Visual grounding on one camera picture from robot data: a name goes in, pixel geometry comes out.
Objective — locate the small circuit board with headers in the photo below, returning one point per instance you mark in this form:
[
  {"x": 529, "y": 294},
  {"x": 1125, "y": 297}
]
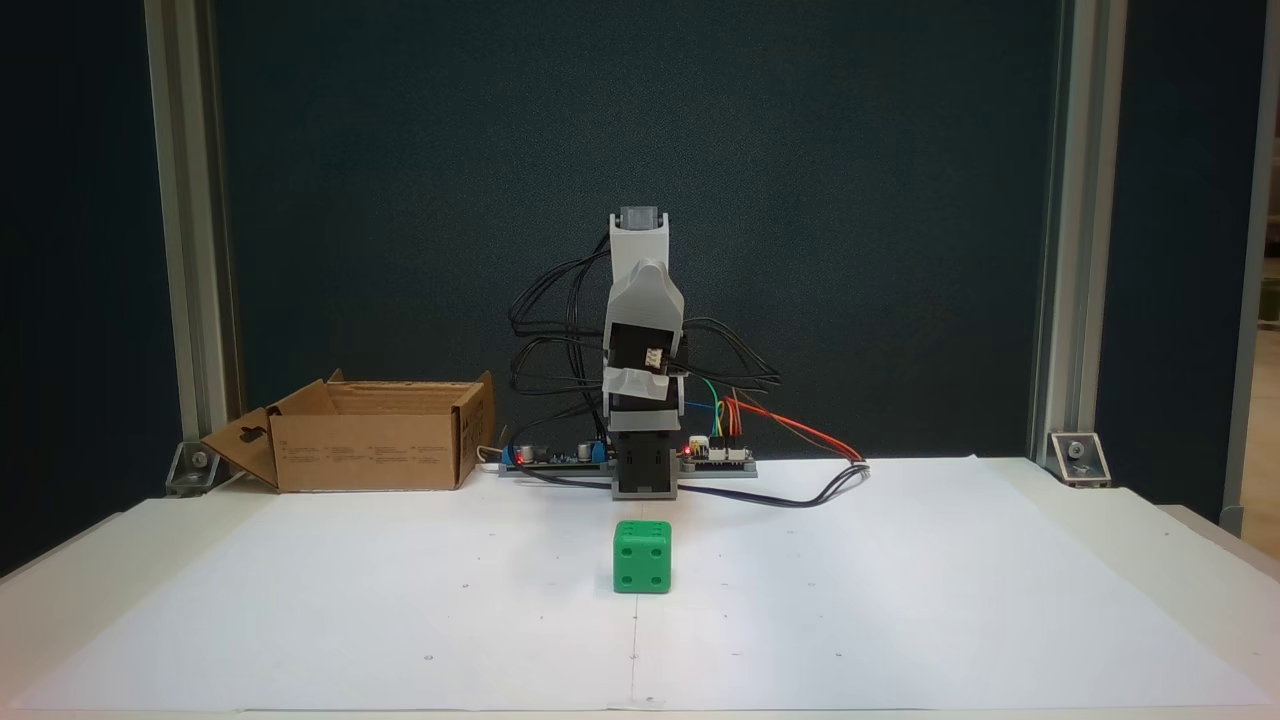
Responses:
[{"x": 715, "y": 455}]

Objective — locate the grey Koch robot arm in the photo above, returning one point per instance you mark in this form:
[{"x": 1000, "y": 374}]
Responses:
[{"x": 640, "y": 240}]

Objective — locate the metal corner bracket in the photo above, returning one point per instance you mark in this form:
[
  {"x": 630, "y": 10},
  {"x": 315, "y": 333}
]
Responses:
[
  {"x": 1078, "y": 458},
  {"x": 195, "y": 470}
]

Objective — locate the blue circuit board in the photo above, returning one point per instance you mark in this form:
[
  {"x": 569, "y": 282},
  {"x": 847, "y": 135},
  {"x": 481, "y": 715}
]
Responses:
[{"x": 560, "y": 455}]

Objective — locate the green die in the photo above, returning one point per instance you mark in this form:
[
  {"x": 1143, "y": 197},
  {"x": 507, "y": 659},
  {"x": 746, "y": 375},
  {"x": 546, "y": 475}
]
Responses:
[{"x": 641, "y": 558}]

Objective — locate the thin aluminium frame post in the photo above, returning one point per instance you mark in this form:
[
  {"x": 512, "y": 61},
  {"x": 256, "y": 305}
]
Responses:
[{"x": 1250, "y": 300}]

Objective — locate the open cardboard box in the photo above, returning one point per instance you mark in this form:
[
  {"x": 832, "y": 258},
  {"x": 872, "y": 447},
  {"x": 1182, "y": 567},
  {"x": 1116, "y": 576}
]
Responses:
[{"x": 370, "y": 450}]

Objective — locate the grey wedge-shaped fixed gripper finger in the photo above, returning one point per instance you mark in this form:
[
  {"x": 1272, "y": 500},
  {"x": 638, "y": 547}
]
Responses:
[{"x": 645, "y": 295}]

